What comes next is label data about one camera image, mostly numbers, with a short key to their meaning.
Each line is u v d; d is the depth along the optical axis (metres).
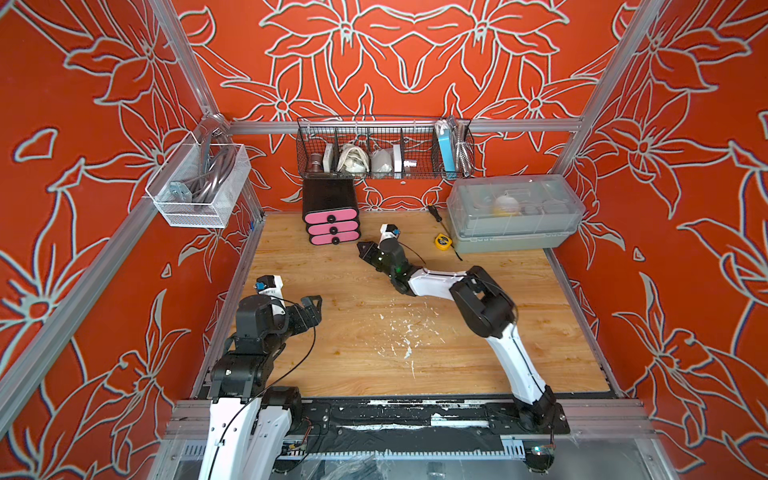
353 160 0.90
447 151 0.85
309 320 0.63
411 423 0.73
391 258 0.77
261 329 0.52
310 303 0.63
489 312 0.59
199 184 0.78
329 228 1.03
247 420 0.43
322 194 1.00
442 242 1.08
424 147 0.97
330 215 0.98
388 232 0.91
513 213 0.97
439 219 1.17
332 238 1.06
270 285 0.61
